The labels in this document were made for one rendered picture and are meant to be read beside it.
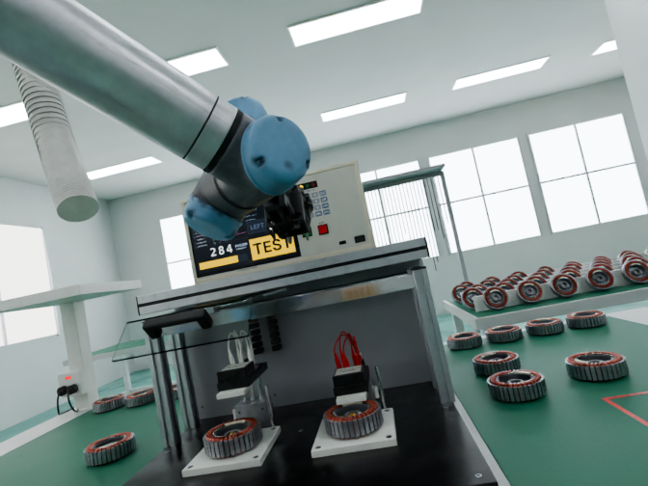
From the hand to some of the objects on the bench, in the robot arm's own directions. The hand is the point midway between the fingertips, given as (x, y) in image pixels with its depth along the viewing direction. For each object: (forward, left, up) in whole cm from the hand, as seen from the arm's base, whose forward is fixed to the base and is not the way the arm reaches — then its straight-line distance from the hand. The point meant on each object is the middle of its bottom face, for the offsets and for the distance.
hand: (300, 227), depth 86 cm
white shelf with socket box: (+42, +102, -48) cm, 120 cm away
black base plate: (-3, +5, -44) cm, 45 cm away
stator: (-3, -7, -40) cm, 41 cm away
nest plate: (-6, +17, -43) cm, 47 cm away
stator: (+32, -38, -40) cm, 64 cm away
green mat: (+11, +72, -48) cm, 87 cm away
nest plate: (-3, -7, -42) cm, 42 cm away
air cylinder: (+9, +19, -42) cm, 47 cm away
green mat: (+27, -56, -39) cm, 73 cm away
